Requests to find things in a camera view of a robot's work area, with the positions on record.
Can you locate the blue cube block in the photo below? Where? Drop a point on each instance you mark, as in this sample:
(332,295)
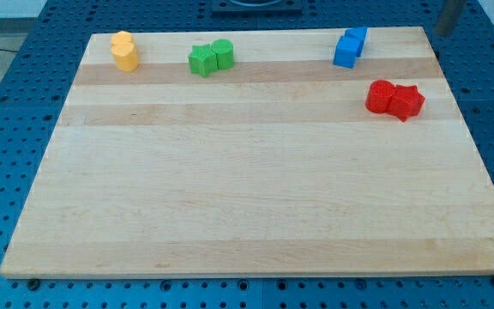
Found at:
(346,52)

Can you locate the wooden board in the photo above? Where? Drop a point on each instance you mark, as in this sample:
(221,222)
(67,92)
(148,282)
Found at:
(273,168)

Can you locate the green star block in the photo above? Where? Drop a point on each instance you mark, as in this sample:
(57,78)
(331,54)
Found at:
(202,60)

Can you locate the green cylinder block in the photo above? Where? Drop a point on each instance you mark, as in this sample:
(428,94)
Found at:
(224,51)

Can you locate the red cylinder block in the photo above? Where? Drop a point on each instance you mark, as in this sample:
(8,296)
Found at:
(379,96)

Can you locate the yellow hexagon block front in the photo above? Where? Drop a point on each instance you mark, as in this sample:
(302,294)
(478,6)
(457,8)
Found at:
(125,56)

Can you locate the blue block rear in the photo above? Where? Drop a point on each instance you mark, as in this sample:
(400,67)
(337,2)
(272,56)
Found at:
(358,33)

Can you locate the red star block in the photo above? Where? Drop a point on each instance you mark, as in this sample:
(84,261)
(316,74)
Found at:
(405,102)

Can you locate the yellow block rear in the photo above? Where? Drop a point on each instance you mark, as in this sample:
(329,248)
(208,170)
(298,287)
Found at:
(122,38)

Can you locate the black screw left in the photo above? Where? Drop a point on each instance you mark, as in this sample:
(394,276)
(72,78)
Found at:
(33,284)

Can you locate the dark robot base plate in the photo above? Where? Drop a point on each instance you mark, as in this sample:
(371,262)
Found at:
(254,7)

